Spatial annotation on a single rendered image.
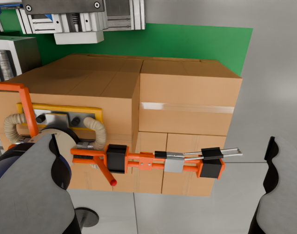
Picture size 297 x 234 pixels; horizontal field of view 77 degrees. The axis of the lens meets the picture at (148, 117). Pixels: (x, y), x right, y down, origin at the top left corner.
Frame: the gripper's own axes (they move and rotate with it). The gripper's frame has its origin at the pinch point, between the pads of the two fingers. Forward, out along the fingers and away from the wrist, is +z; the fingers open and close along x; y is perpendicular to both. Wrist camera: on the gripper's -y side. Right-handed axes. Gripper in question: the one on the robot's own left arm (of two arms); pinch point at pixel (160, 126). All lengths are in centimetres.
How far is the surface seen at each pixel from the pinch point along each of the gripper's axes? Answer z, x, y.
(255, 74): 152, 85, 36
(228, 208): 152, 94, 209
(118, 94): 61, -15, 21
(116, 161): 42, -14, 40
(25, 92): 43, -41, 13
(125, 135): 57, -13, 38
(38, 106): 55, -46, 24
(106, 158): 42, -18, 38
